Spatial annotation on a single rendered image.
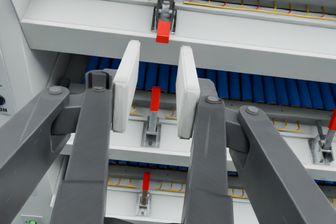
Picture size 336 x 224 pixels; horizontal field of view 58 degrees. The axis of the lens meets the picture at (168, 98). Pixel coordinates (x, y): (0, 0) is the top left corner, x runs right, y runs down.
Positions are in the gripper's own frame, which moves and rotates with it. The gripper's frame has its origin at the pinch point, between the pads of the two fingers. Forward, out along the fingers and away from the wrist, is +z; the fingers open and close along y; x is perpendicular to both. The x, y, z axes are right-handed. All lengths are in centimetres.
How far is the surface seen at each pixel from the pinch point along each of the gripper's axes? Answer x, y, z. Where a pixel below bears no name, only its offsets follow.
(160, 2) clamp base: 1.4, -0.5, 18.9
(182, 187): -35.7, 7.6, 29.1
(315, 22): 1.0, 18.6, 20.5
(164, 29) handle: 0.2, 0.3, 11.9
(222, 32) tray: -1.0, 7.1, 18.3
